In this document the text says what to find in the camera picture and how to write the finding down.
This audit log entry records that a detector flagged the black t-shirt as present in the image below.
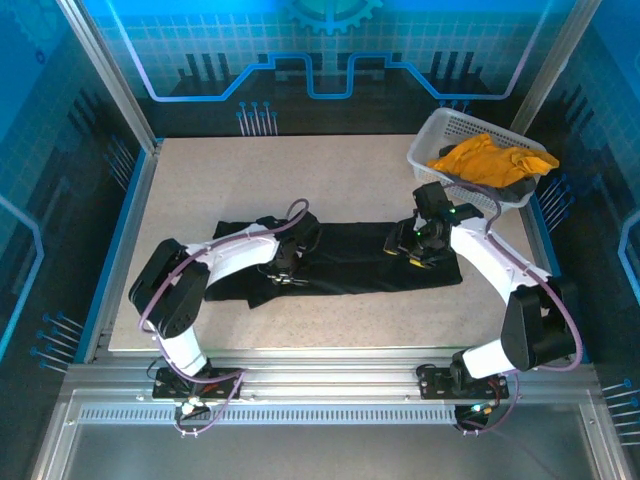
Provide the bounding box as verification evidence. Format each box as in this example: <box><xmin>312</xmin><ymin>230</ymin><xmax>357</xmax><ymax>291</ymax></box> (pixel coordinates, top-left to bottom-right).
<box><xmin>204</xmin><ymin>218</ymin><xmax>464</xmax><ymax>310</ymax></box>

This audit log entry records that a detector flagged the orange t-shirt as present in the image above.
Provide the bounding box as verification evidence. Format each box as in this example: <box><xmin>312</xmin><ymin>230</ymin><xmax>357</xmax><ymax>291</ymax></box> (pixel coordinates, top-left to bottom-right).
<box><xmin>427</xmin><ymin>133</ymin><xmax>560</xmax><ymax>189</ymax></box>

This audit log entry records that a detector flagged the white plastic basket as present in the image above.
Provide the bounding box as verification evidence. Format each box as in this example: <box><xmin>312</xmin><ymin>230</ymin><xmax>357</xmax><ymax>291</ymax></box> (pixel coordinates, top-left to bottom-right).
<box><xmin>406</xmin><ymin>107</ymin><xmax>550</xmax><ymax>210</ymax></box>

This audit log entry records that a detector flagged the grey metal tray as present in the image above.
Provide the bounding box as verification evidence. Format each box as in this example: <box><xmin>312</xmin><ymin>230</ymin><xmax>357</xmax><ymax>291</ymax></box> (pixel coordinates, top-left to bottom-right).
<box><xmin>29</xmin><ymin>389</ymin><xmax>634</xmax><ymax>480</ymax></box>

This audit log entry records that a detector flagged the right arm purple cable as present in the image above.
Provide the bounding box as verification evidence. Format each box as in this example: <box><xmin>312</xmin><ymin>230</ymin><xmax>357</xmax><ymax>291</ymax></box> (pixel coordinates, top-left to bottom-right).
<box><xmin>442</xmin><ymin>180</ymin><xmax>585</xmax><ymax>435</ymax></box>

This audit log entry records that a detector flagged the aluminium mounting rail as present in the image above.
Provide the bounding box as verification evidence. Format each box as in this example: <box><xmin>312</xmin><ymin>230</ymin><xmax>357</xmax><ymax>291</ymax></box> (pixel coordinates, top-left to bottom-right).
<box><xmin>64</xmin><ymin>347</ymin><xmax>601</xmax><ymax>401</ymax></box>

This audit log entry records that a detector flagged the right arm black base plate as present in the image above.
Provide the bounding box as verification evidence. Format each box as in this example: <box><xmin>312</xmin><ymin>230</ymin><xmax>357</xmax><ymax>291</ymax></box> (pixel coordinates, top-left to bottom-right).
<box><xmin>416</xmin><ymin>363</ymin><xmax>511</xmax><ymax>401</ymax></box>

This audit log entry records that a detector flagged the slotted grey cable duct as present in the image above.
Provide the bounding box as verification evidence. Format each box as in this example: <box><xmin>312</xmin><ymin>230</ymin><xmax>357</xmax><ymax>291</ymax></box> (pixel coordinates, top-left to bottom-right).
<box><xmin>78</xmin><ymin>404</ymin><xmax>585</xmax><ymax>426</ymax></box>

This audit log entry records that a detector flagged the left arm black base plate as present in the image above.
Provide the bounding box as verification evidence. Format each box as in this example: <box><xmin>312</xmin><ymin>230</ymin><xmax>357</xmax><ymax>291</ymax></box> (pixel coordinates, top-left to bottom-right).
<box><xmin>151</xmin><ymin>367</ymin><xmax>245</xmax><ymax>401</ymax></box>

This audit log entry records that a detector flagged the aluminium frame post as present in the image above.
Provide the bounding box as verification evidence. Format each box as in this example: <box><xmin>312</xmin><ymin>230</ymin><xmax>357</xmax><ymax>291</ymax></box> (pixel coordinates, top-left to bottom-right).
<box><xmin>55</xmin><ymin>0</ymin><xmax>165</xmax><ymax>154</ymax></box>
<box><xmin>505</xmin><ymin>0</ymin><xmax>604</xmax><ymax>146</ymax></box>

